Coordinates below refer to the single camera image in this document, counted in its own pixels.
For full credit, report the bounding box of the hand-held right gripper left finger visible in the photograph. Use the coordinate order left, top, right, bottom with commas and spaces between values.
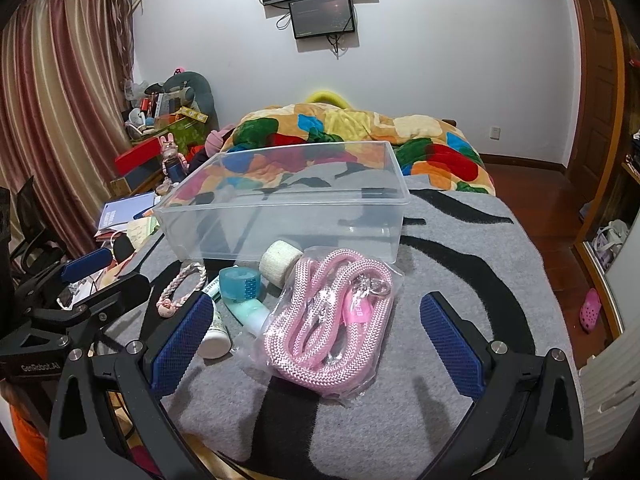
47, 292, 216, 480

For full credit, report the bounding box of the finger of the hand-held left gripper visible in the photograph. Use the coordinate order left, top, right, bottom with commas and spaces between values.
15, 247, 115, 307
30, 274, 152, 336

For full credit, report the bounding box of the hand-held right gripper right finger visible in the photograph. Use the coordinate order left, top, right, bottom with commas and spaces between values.
419, 291, 587, 480

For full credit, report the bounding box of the white tube with green print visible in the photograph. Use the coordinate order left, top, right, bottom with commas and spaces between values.
196, 280, 233, 359

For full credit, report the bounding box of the pink braided cord loop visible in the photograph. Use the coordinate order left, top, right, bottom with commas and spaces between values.
156, 261, 208, 319

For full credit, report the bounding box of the mint green small bottle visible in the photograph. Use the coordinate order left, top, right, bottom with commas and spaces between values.
227, 297, 269, 337

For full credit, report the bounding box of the teal tape roll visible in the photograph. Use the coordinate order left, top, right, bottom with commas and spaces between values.
219, 265, 262, 304

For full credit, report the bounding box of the beige bandage roll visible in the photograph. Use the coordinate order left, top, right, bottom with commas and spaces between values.
259, 241, 305, 289

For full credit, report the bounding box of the pink rope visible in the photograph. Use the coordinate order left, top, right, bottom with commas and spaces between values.
235, 246, 405, 406

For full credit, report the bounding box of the clear plastic storage box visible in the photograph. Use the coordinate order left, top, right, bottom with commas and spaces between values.
151, 141, 412, 264

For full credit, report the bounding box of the beige paper sheet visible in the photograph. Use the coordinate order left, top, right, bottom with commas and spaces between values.
126, 215, 162, 252

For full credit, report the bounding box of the white and blue notebook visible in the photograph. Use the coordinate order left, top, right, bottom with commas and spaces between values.
97, 192, 157, 234

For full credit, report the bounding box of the black office chair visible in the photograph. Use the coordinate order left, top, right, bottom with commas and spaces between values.
10, 176, 69, 286

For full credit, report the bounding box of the orange clothing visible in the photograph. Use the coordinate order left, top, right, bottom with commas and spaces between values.
9, 400, 49, 480

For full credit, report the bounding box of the red box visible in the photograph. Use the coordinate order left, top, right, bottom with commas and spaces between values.
115, 139, 167, 177

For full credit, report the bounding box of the pink bunny drink bottle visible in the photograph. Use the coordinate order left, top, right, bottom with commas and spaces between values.
159, 135, 189, 182

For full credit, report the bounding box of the pink clog shoe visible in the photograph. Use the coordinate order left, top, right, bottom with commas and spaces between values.
578, 288, 603, 334

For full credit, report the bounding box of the green cardboard box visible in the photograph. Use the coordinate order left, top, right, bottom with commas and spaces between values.
154, 114, 211, 150

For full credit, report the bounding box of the pink knitted hat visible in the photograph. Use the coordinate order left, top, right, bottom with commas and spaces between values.
205, 124, 237, 154

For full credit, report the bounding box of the pink and beige curtain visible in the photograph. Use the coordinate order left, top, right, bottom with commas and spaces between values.
0, 0, 140, 261

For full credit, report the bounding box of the white bag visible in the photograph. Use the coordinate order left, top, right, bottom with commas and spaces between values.
592, 220, 630, 269

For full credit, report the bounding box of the grey plush toy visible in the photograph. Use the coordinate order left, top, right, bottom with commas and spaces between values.
145, 71, 219, 131

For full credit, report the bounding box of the colourful patchwork blanket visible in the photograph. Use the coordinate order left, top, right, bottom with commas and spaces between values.
220, 102, 496, 196

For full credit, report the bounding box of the wooden door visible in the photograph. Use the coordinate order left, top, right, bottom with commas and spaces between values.
564, 0, 632, 261

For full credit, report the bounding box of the yellow pillow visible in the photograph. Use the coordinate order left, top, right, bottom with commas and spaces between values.
306, 90, 354, 111

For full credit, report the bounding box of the small black wall monitor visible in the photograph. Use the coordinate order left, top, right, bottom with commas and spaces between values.
288, 0, 357, 40

